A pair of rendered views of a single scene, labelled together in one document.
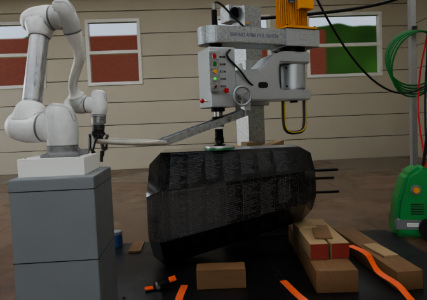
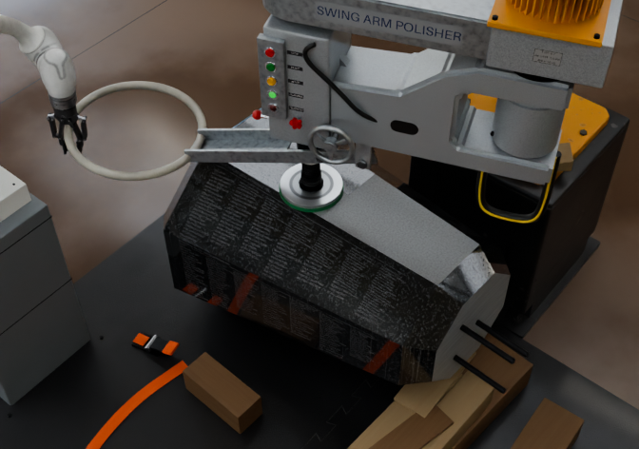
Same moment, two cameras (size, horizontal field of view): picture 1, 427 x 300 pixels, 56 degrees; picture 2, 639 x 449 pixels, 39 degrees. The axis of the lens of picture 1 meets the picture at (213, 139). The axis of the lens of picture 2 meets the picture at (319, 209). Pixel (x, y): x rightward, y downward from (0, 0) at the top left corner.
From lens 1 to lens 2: 2.84 m
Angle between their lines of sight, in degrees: 57
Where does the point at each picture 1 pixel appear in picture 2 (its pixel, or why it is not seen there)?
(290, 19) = not seen: outside the picture
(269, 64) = (429, 90)
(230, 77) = (315, 95)
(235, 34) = (332, 13)
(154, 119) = not seen: outside the picture
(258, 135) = not seen: hidden behind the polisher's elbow
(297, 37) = (522, 52)
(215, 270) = (203, 389)
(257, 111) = not seen: hidden behind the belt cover
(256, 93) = (383, 139)
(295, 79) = (508, 135)
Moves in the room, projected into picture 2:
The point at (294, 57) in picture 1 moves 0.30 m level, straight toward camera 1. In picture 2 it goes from (512, 91) to (426, 136)
